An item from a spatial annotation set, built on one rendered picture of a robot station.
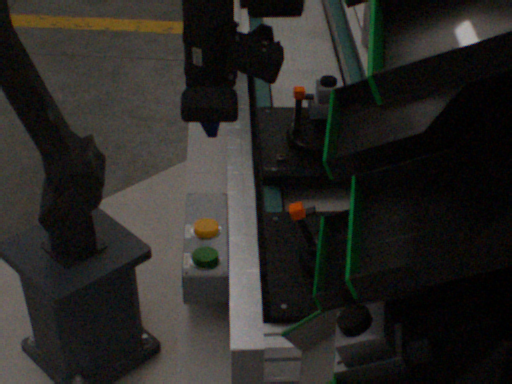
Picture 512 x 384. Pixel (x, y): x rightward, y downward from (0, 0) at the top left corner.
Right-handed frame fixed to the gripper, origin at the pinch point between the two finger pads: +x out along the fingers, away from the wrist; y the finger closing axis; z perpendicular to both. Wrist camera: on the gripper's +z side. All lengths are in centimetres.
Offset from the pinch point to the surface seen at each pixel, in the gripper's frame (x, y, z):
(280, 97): 34, 64, 13
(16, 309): 40, 7, -31
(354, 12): 30, 101, 34
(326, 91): 17.4, 36.8, 19.2
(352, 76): 31, 68, 29
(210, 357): 39.4, -4.1, -1.2
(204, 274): 29.5, 3.3, -1.9
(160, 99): 126, 225, -28
